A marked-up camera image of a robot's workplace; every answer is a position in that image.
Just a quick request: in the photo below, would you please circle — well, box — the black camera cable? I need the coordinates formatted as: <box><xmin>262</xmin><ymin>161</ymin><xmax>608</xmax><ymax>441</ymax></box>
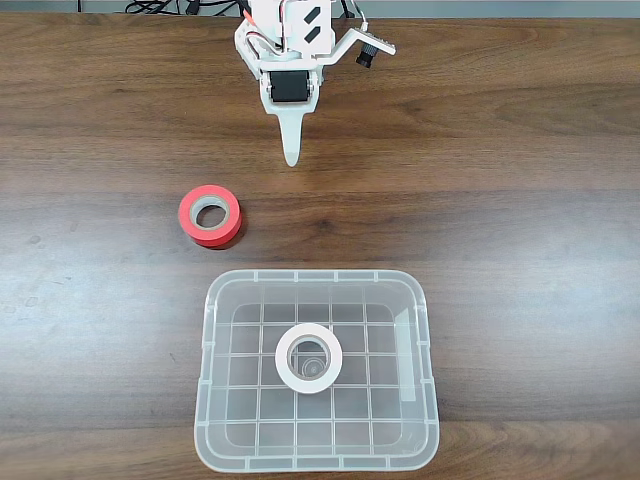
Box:
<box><xmin>341</xmin><ymin>0</ymin><xmax>369</xmax><ymax>31</ymax></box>

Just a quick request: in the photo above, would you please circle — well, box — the red tape roll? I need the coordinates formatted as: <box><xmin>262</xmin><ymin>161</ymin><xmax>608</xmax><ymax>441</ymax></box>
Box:
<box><xmin>177</xmin><ymin>184</ymin><xmax>245</xmax><ymax>250</ymax></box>

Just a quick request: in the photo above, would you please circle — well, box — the clear plastic storage box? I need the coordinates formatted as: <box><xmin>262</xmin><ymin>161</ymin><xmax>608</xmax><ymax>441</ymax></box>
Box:
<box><xmin>193</xmin><ymin>268</ymin><xmax>441</xmax><ymax>474</ymax></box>

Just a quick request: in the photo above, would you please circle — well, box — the black plug with cable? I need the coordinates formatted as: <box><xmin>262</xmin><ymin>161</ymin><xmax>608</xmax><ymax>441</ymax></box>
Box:
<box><xmin>183</xmin><ymin>0</ymin><xmax>249</xmax><ymax>16</ymax></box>

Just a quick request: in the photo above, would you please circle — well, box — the white tape roll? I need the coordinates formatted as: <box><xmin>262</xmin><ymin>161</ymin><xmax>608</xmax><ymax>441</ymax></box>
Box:
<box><xmin>274</xmin><ymin>322</ymin><xmax>345</xmax><ymax>395</ymax></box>

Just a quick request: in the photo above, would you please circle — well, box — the wrist camera on white mount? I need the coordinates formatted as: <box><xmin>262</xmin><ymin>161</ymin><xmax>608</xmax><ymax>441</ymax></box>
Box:
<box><xmin>323</xmin><ymin>25</ymin><xmax>400</xmax><ymax>70</ymax></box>

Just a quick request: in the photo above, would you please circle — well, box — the black cable loop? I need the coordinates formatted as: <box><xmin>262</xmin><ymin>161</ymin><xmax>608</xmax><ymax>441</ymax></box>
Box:
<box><xmin>124</xmin><ymin>0</ymin><xmax>177</xmax><ymax>16</ymax></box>

